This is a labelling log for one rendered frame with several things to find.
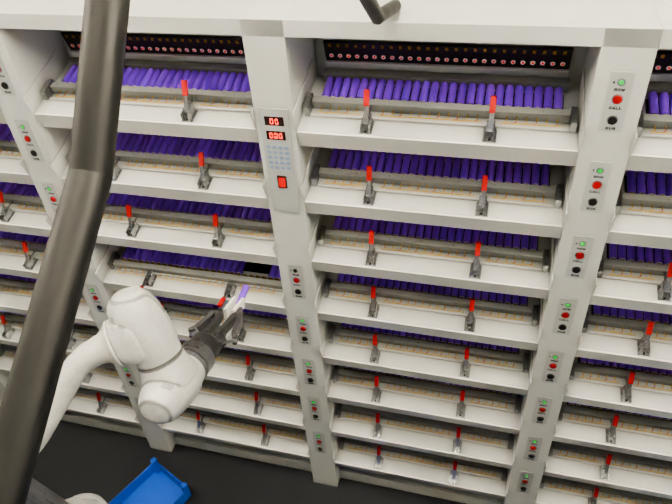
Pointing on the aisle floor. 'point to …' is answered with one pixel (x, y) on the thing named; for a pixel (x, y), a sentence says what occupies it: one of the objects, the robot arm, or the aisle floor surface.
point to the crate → (154, 488)
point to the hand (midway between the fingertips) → (234, 308)
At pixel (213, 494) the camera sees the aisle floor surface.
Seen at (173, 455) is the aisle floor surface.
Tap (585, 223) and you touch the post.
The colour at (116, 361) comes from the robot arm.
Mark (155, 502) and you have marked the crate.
